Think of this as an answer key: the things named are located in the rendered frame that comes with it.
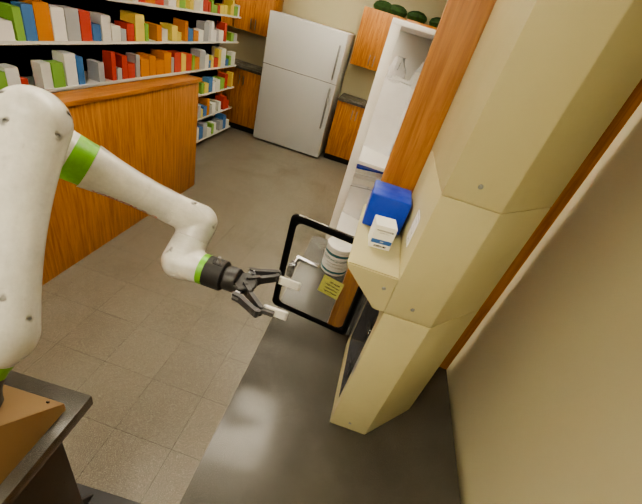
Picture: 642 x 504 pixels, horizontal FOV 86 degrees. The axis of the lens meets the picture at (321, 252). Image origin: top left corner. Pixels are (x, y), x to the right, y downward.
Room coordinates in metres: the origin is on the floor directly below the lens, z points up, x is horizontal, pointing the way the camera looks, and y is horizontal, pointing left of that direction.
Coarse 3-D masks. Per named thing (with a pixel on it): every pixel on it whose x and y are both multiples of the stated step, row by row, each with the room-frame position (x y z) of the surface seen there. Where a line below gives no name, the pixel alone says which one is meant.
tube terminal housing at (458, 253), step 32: (416, 192) 0.86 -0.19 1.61; (448, 224) 0.60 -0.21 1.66; (480, 224) 0.60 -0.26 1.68; (512, 224) 0.64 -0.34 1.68; (416, 256) 0.60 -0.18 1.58; (448, 256) 0.60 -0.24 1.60; (480, 256) 0.61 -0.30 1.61; (512, 256) 0.71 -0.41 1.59; (416, 288) 0.60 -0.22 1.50; (448, 288) 0.59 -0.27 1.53; (480, 288) 0.67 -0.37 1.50; (384, 320) 0.60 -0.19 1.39; (416, 320) 0.60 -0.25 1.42; (448, 320) 0.64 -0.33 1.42; (384, 352) 0.60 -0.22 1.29; (416, 352) 0.60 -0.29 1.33; (448, 352) 0.72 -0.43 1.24; (352, 384) 0.60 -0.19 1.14; (384, 384) 0.60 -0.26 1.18; (416, 384) 0.68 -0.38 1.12; (352, 416) 0.60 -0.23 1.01; (384, 416) 0.63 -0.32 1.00
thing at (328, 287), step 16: (304, 240) 0.95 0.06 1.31; (320, 240) 0.94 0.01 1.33; (336, 240) 0.93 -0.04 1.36; (304, 256) 0.95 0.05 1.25; (320, 256) 0.94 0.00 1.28; (336, 256) 0.93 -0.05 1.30; (304, 272) 0.95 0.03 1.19; (320, 272) 0.94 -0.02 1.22; (336, 272) 0.93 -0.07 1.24; (288, 288) 0.95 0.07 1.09; (304, 288) 0.94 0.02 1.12; (320, 288) 0.93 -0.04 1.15; (336, 288) 0.93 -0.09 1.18; (352, 288) 0.92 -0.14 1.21; (288, 304) 0.95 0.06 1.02; (304, 304) 0.94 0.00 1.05; (320, 304) 0.93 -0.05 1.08; (336, 304) 0.92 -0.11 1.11; (336, 320) 0.92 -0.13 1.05
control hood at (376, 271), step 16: (400, 240) 0.78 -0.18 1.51; (352, 256) 0.63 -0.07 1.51; (368, 256) 0.65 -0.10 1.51; (384, 256) 0.67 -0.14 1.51; (352, 272) 0.61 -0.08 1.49; (368, 272) 0.60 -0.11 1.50; (384, 272) 0.61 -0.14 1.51; (368, 288) 0.60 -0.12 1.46; (384, 288) 0.60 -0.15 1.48; (384, 304) 0.60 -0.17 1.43
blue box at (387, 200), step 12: (372, 192) 0.82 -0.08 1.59; (384, 192) 0.82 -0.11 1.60; (396, 192) 0.84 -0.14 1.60; (408, 192) 0.87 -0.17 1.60; (372, 204) 0.79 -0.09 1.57; (384, 204) 0.79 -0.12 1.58; (396, 204) 0.79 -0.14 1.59; (408, 204) 0.79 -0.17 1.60; (372, 216) 0.79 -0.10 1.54; (384, 216) 0.79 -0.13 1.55; (396, 216) 0.79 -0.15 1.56
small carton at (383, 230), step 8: (376, 216) 0.74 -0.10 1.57; (376, 224) 0.70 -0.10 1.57; (384, 224) 0.71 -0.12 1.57; (392, 224) 0.72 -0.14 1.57; (376, 232) 0.70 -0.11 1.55; (384, 232) 0.70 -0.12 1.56; (392, 232) 0.70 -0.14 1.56; (368, 240) 0.71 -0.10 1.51; (376, 240) 0.70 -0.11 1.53; (384, 240) 0.70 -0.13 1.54; (392, 240) 0.70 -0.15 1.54; (384, 248) 0.70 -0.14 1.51
